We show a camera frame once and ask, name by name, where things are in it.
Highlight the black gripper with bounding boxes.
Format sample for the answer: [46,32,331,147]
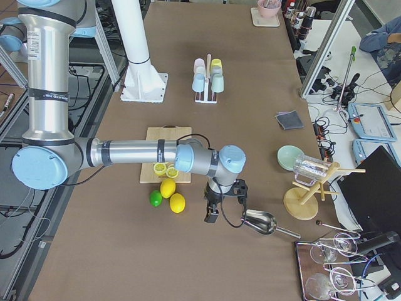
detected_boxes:
[204,180,222,223]

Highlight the mint green plastic cup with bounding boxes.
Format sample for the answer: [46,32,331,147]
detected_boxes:
[211,75,224,93]

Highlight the pink plastic cup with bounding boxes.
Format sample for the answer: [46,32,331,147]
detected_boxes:
[194,58,206,77]

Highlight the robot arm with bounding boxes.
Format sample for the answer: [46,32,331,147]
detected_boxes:
[11,1,247,223]

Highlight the light blue plastic cup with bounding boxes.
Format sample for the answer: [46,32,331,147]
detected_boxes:
[192,73,206,93]

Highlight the grey translucent plastic cup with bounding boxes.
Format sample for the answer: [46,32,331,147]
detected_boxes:
[211,70,222,78]

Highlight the yellow plastic cup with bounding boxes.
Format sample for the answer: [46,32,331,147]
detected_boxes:
[211,58,222,75]

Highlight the white cup holder rack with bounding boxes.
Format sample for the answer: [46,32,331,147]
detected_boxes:
[194,53,219,103]

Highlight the whole yellow lemon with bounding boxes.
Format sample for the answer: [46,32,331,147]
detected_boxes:
[160,178,176,199]
[169,193,185,214]

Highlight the metal scoop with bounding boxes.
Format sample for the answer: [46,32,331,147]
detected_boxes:
[241,209,301,239]

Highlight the lemon slice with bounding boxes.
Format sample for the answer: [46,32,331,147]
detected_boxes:
[153,162,167,176]
[165,166,179,179]

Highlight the green lime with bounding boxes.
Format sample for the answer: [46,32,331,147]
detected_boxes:
[149,190,163,207]

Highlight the wooden cutting board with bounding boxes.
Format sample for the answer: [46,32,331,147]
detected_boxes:
[139,126,192,184]

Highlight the wooden mug tree stand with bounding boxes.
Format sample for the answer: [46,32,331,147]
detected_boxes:
[283,162,366,220]

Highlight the mint green bowl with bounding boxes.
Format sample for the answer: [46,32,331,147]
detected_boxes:
[277,145,304,171]

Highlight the clear glass pitcher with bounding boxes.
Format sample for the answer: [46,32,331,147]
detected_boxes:
[293,154,331,186]

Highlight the dark grey folded cloth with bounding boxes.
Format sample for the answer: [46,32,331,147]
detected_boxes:
[275,110,304,130]

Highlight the wine glass rack tray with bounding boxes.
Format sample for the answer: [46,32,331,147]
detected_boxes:
[295,232,375,300]

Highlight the blue teach pendant tablet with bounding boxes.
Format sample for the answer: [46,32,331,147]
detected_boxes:
[352,139,400,165]
[348,103,397,142]

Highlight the black laptop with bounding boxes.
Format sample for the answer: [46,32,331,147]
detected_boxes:
[337,146,400,233]

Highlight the cream plastic tray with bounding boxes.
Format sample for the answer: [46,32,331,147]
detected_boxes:
[251,8,280,28]

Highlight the pink bowl with ice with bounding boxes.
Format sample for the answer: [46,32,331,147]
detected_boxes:
[257,0,281,18]

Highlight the metal rod green tip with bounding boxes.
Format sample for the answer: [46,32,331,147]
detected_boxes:
[336,46,357,112]

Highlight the seated person blue clothes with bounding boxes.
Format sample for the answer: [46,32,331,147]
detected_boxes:
[359,16,400,87]

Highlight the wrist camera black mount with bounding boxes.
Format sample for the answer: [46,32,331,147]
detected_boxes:
[227,179,248,206]

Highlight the white camera pillar base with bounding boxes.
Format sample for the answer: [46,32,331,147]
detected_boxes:
[112,0,168,103]

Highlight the aluminium frame post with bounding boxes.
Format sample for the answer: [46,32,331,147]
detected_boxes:
[299,0,355,99]

